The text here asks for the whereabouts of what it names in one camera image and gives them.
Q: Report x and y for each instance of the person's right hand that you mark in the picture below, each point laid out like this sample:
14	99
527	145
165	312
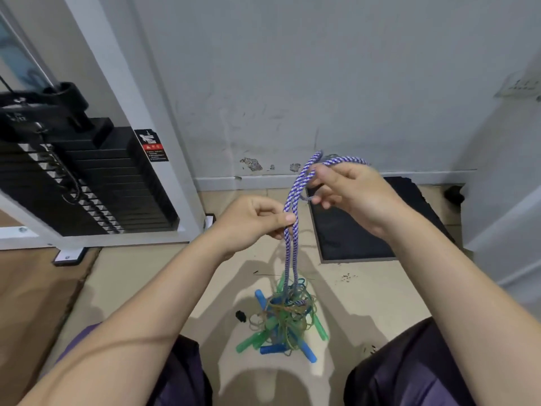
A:
363	194

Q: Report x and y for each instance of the person's left hand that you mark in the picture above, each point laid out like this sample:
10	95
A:
245	224

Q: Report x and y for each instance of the person's left thumb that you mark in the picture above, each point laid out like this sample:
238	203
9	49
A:
282	218

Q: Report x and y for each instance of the person's right thumb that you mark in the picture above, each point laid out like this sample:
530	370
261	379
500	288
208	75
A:
323	174

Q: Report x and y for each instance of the person's left forearm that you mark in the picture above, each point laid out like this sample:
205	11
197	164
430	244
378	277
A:
139	325

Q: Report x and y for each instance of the person's right forearm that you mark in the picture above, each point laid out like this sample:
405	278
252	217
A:
460	308

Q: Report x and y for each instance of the black floor mat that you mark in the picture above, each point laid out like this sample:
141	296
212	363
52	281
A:
359	238

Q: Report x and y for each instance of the small black clip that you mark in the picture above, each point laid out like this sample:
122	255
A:
241	316

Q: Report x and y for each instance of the black door stopper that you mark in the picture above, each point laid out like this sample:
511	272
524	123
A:
454	194

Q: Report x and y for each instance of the black warning label sticker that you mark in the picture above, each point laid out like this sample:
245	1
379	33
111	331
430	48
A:
151	145

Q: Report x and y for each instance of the person's purple shorts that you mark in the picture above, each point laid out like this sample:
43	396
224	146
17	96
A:
405	372

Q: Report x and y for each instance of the black machine foot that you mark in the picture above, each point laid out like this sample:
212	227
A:
69	257

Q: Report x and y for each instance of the white weight machine frame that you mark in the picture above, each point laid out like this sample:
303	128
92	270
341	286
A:
126	80

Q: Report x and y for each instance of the white wall socket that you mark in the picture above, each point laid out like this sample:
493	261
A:
519	84

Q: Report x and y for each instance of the black weight stack top bracket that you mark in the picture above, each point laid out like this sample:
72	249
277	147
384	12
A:
50	103

